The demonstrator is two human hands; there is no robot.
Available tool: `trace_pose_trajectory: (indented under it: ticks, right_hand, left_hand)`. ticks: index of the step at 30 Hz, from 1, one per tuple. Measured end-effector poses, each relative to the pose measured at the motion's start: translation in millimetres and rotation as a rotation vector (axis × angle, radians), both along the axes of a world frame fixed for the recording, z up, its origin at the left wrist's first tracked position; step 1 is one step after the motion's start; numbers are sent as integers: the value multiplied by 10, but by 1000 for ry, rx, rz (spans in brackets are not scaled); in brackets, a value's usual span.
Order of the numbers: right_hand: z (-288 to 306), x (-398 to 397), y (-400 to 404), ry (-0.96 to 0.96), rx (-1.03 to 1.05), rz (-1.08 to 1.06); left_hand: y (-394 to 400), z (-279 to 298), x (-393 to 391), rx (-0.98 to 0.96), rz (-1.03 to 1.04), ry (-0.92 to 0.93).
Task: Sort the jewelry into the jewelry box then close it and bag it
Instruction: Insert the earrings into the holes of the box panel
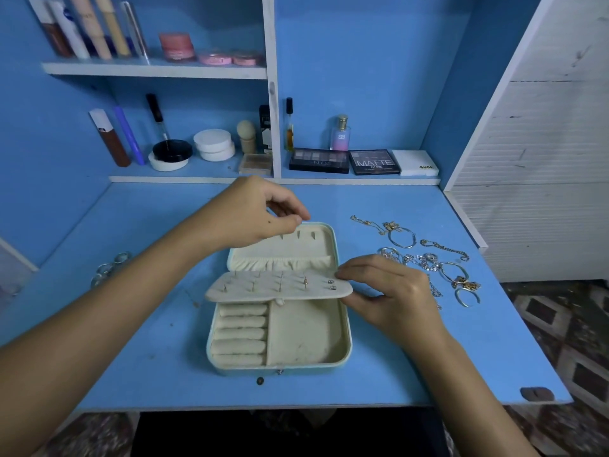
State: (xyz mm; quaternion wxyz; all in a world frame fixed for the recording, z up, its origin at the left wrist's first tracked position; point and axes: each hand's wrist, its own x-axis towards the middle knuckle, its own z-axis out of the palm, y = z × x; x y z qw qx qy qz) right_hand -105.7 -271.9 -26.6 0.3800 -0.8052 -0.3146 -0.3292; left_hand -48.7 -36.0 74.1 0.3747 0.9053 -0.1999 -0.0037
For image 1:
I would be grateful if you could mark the white shelf unit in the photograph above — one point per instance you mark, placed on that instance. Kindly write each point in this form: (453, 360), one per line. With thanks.
(271, 52)

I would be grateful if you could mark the brown lipstick tube white cap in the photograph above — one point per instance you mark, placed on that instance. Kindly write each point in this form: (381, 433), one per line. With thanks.
(112, 140)

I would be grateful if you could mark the white round cream jar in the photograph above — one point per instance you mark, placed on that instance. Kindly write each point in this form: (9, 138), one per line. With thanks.
(215, 145)

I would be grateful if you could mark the black makeup brush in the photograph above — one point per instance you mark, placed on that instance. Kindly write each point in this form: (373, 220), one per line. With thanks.
(157, 114)

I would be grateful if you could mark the square brown powder compact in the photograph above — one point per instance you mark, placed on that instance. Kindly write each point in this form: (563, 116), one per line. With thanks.
(256, 164)

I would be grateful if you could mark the dark eyeshadow palette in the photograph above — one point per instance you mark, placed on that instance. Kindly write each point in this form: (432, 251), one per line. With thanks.
(319, 161)

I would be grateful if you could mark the pile of silver rings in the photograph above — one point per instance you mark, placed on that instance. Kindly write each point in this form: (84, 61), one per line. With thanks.
(109, 269)

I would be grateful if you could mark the beige makeup sponge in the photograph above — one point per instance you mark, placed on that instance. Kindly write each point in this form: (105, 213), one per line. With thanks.
(246, 133)

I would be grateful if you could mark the short beige cosmetic tube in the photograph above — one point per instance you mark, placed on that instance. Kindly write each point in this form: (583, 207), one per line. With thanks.
(112, 25)

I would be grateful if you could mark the white tube blue label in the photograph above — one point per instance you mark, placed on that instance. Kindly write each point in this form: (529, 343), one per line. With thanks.
(71, 33)

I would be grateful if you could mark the person's left hand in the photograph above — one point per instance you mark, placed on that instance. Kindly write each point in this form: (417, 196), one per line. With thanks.
(243, 216)

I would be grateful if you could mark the white slatted cabinet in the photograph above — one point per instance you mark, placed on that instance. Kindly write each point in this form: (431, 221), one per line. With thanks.
(542, 176)

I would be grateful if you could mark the small pink perfume bottle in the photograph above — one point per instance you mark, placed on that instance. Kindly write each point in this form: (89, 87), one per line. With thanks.
(340, 136)

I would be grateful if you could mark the white flat box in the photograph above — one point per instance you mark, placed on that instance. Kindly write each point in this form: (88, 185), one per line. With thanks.
(416, 163)

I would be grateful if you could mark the black lettered eyeshadow palette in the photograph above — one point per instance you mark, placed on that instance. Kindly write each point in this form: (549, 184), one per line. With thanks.
(374, 162)

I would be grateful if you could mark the pink flat compact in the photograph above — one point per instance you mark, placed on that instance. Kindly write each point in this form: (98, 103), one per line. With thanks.
(246, 60)
(216, 60)

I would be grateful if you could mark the black cosmetic bottle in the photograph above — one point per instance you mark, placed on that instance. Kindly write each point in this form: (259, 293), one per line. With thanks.
(265, 128)

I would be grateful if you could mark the white framed marbled panel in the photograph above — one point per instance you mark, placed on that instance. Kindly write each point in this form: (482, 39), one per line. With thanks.
(14, 266)

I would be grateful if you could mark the blue cosmetic tube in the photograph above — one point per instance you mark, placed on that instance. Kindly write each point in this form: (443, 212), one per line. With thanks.
(130, 136)

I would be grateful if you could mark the white bowl black inside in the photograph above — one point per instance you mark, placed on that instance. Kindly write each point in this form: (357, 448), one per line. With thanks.
(171, 152)

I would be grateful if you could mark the person's right hand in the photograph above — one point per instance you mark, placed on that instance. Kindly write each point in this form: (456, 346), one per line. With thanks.
(404, 304)

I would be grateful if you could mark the person's right forearm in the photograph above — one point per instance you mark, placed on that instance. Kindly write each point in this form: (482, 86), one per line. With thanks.
(481, 404)

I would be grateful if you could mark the person's dark clothing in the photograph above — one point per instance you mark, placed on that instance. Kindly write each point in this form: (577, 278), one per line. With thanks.
(285, 433)

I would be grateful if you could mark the cream jewellery box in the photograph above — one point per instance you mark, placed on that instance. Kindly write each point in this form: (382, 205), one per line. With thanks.
(304, 338)

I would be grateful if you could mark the person's left forearm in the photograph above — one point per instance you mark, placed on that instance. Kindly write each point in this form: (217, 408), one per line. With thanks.
(95, 342)

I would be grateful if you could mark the thin dark cosmetic bottle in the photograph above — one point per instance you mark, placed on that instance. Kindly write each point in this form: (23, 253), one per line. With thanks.
(289, 126)

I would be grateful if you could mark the pink round jar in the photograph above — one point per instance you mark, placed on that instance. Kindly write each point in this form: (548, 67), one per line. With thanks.
(177, 46)

